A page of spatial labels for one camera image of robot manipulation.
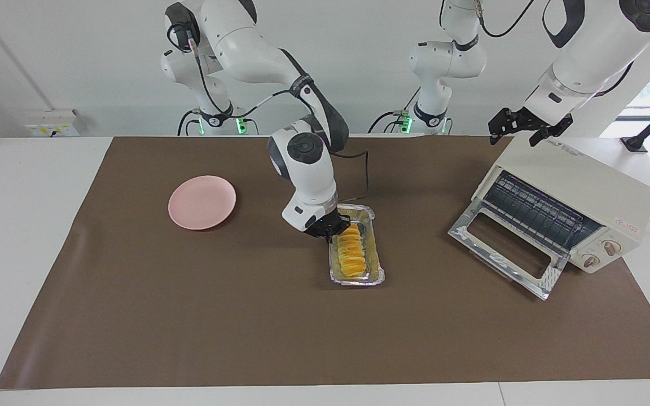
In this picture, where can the brown table mat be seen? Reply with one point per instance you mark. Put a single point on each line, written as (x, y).
(246, 316)

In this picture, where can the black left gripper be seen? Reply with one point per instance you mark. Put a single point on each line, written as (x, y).
(534, 118)

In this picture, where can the pink plate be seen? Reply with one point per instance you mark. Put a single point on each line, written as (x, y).
(201, 202)

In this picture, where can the round oven knob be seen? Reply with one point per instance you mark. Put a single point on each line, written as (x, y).
(611, 247)
(591, 260)

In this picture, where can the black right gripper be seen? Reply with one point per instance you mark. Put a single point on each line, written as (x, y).
(329, 226)

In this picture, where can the white toaster oven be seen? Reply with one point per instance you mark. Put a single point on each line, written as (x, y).
(596, 180)

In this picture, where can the white wall power outlet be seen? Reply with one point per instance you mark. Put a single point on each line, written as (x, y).
(48, 121)

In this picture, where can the sliced bread loaf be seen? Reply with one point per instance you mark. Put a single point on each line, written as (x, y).
(351, 256)

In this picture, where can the aluminium foil tray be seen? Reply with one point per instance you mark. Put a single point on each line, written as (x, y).
(374, 254)

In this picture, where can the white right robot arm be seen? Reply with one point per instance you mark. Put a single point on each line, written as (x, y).
(246, 45)

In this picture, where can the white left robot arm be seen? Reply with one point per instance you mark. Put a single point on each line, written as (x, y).
(590, 45)

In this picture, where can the glass oven door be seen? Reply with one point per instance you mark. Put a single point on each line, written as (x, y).
(550, 279)

